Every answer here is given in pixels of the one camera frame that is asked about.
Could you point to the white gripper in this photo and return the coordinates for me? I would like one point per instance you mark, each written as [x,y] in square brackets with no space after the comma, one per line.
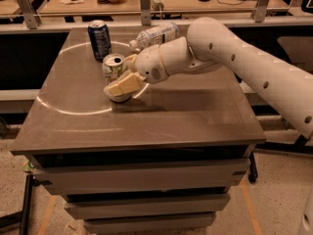
[149,65]

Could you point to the white green 7up can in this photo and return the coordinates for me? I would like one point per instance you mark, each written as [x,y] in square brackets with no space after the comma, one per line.
[113,67]

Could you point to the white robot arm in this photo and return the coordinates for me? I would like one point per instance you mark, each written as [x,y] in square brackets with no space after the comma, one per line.
[208,45]

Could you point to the blue soda can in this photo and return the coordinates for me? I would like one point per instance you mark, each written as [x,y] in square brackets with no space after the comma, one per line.
[100,39]

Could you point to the clear plastic water bottle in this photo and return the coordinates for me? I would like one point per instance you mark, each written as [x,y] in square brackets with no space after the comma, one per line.
[154,36]

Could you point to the white power strip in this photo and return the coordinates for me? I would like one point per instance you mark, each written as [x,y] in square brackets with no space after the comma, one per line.
[156,4]

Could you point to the grey drawer cabinet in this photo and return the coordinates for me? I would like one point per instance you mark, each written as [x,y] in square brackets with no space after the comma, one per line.
[165,159]

